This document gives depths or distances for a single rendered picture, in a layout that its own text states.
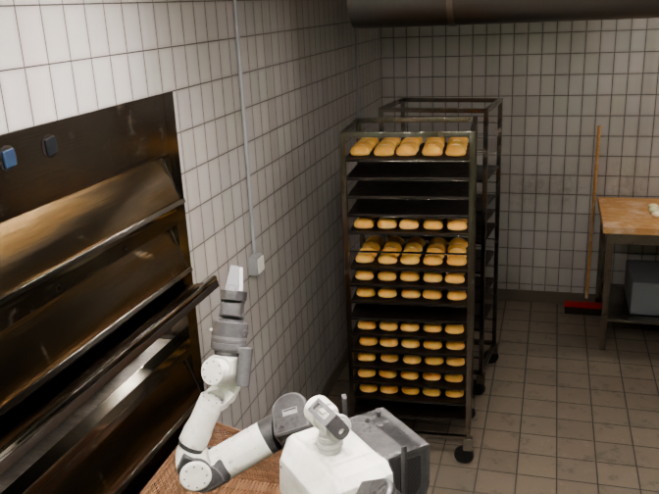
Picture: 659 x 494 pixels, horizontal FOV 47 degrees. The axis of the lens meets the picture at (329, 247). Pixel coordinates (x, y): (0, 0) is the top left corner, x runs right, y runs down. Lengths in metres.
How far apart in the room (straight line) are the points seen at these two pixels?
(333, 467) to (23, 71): 1.24
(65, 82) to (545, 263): 4.63
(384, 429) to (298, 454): 0.22
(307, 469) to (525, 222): 4.57
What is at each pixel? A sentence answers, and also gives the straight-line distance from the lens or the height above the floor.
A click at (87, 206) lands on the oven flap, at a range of 2.34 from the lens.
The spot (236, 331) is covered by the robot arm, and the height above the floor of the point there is 1.62.
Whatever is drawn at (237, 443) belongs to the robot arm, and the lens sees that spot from 1.95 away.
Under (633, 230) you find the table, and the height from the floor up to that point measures 0.88.
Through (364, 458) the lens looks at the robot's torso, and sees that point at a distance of 1.75.
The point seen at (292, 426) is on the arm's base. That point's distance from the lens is 1.90.
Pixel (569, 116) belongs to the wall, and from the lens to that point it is 5.93.
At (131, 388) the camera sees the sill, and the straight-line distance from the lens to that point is 2.63.
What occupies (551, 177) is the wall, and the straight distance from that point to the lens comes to 6.02.
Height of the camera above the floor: 2.37
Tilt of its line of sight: 18 degrees down
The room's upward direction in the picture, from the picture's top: 3 degrees counter-clockwise
